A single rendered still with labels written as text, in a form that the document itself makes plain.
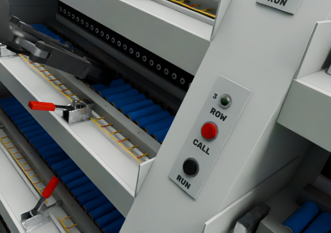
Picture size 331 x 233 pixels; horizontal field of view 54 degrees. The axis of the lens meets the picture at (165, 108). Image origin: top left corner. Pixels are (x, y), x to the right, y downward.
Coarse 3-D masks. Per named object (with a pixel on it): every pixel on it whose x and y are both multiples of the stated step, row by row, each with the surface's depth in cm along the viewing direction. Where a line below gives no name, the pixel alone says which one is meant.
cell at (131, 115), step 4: (156, 104) 54; (144, 108) 52; (148, 108) 52; (152, 108) 53; (156, 108) 53; (160, 108) 54; (132, 112) 51; (136, 112) 51; (140, 112) 51; (144, 112) 52; (148, 112) 52; (152, 112) 53; (156, 112) 53; (132, 116) 50; (136, 116) 50; (140, 116) 51; (132, 120) 50
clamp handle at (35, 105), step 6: (30, 102) 43; (36, 102) 44; (42, 102) 45; (48, 102) 46; (72, 102) 48; (36, 108) 44; (42, 108) 44; (48, 108) 45; (54, 108) 46; (60, 108) 46; (66, 108) 47; (72, 108) 48
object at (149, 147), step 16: (48, 80) 57; (64, 80) 57; (80, 80) 56; (80, 96) 54; (96, 96) 52; (96, 112) 51; (112, 112) 49; (128, 128) 46; (144, 144) 44; (160, 144) 44
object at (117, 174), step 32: (0, 64) 62; (32, 64) 64; (128, 64) 65; (32, 96) 54; (64, 96) 55; (64, 128) 48; (96, 128) 49; (96, 160) 43; (128, 160) 44; (128, 192) 39
